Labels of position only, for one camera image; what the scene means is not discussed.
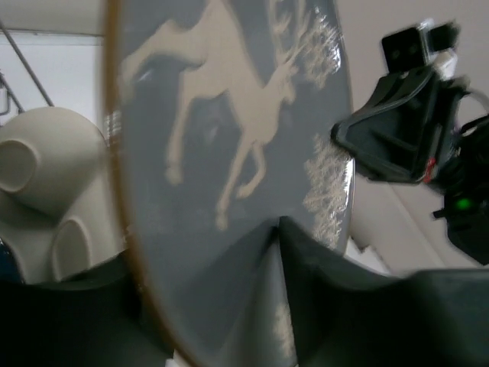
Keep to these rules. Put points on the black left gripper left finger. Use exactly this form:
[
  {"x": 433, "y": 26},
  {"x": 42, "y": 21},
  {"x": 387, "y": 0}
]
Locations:
[{"x": 94, "y": 318}]

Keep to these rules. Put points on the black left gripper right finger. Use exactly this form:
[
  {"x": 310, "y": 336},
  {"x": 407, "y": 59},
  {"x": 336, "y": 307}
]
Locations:
[{"x": 345, "y": 315}]

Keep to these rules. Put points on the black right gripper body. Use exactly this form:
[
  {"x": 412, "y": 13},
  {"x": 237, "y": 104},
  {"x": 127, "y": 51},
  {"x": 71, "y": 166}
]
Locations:
[{"x": 461, "y": 170}]

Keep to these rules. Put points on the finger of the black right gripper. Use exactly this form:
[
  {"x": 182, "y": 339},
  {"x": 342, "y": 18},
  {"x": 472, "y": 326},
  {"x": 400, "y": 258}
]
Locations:
[{"x": 402, "y": 127}]

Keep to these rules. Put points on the cream divided plate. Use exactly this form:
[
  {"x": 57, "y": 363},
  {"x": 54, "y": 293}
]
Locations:
[{"x": 57, "y": 211}]

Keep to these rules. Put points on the grey plate with gold tree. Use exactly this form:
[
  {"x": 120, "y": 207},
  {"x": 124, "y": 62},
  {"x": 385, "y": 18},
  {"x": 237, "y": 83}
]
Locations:
[{"x": 219, "y": 116}]

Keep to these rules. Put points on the blue leaf-shaped dish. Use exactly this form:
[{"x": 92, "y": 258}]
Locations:
[{"x": 8, "y": 266}]

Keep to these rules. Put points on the grey wire dish rack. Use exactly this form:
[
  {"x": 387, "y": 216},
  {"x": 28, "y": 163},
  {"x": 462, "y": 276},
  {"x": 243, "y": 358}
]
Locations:
[{"x": 10, "y": 97}]

